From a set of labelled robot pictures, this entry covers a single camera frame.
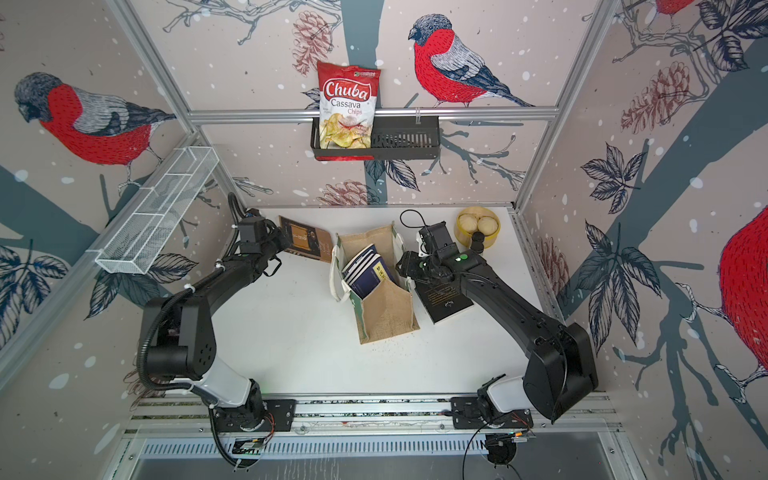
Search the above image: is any black paperback book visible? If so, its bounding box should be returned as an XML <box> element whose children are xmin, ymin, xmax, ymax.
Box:
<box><xmin>414</xmin><ymin>281</ymin><xmax>474</xmax><ymax>324</ymax></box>

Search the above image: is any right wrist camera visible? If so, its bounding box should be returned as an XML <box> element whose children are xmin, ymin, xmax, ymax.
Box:
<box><xmin>419</xmin><ymin>221</ymin><xmax>459</xmax><ymax>262</ymax></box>

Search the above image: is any brown cover book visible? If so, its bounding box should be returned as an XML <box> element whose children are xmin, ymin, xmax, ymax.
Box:
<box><xmin>278</xmin><ymin>216</ymin><xmax>334</xmax><ymax>263</ymax></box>

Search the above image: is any navy blue book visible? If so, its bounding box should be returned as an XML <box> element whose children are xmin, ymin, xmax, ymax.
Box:
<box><xmin>342</xmin><ymin>243</ymin><xmax>378</xmax><ymax>284</ymax></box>

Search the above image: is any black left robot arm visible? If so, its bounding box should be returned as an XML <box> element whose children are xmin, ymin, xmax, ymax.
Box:
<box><xmin>136</xmin><ymin>215</ymin><xmax>288</xmax><ymax>422</ymax></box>

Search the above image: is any clear bottle black cap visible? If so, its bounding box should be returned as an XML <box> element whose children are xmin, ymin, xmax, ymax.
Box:
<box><xmin>470</xmin><ymin>231</ymin><xmax>486</xmax><ymax>255</ymax></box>

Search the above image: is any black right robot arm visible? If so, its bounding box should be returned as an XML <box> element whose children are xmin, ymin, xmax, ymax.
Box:
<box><xmin>396</xmin><ymin>251</ymin><xmax>599</xmax><ymax>422</ymax></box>

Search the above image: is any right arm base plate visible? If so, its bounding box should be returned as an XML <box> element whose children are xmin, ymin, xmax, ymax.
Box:
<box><xmin>449</xmin><ymin>396</ymin><xmax>533</xmax><ymax>430</ymax></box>

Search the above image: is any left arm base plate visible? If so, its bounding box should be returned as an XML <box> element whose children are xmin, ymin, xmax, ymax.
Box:
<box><xmin>209</xmin><ymin>399</ymin><xmax>297</xmax><ymax>434</ymax></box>

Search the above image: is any black corrugated cable conduit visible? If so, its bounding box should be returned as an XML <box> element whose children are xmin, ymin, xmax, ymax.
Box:
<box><xmin>135</xmin><ymin>287</ymin><xmax>193</xmax><ymax>392</ymax></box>

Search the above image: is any black wire wall basket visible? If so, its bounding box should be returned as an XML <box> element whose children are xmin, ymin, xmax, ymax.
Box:
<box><xmin>310</xmin><ymin>116</ymin><xmax>441</xmax><ymax>161</ymax></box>

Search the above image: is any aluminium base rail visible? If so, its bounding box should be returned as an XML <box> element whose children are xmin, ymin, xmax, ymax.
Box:
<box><xmin>124</xmin><ymin>393</ymin><xmax>624</xmax><ymax>436</ymax></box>

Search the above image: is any burlap canvas bag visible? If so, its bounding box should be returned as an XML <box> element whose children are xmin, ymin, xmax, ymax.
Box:
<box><xmin>329</xmin><ymin>223</ymin><xmax>419</xmax><ymax>344</ymax></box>

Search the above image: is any red cassava chips bag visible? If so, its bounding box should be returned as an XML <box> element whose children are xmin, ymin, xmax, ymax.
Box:
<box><xmin>313</xmin><ymin>62</ymin><xmax>381</xmax><ymax>161</ymax></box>

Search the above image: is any yellow bowl with buns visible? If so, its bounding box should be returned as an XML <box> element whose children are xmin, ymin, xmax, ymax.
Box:
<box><xmin>454</xmin><ymin>206</ymin><xmax>501</xmax><ymax>249</ymax></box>

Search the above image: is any navy book yellow label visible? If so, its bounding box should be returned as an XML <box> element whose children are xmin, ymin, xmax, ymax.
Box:
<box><xmin>348</xmin><ymin>254</ymin><xmax>394</xmax><ymax>299</ymax></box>

